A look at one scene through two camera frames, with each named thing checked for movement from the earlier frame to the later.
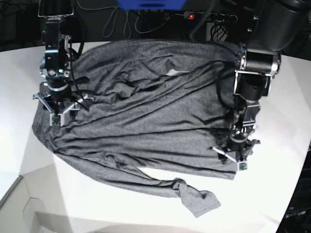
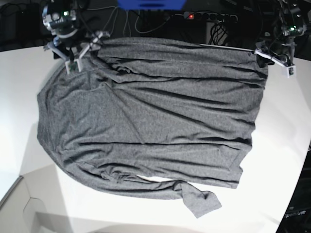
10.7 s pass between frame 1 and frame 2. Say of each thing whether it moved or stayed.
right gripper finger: moved
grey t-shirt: moved
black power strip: stayed
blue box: stayed
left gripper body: moved
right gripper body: moved
